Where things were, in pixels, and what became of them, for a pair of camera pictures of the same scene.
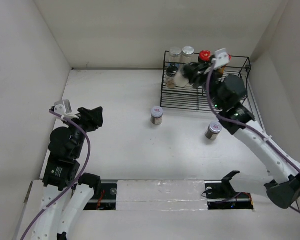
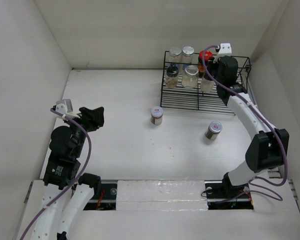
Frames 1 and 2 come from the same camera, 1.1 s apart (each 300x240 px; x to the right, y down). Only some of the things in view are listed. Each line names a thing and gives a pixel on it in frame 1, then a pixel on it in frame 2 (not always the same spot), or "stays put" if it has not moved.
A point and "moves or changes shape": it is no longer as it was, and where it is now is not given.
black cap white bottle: x=180 y=80 moves or changes shape
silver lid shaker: x=187 y=54 stays put
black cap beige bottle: x=171 y=72 stays put
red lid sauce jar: x=205 y=55 stays put
